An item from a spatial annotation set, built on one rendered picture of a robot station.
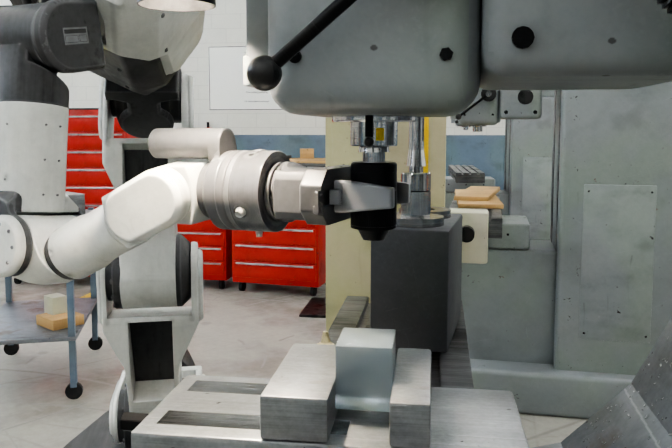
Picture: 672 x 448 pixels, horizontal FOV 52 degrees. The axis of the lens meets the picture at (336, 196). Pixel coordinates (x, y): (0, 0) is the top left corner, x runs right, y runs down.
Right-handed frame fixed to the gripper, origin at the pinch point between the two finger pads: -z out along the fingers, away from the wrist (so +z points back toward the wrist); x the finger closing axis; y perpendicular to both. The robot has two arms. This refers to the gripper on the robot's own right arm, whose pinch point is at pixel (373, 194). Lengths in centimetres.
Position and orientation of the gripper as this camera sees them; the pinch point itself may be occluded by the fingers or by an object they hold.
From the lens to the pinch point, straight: 70.9
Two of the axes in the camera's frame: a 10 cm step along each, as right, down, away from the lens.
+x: 4.0, -0.9, 9.1
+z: -9.2, -0.3, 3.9
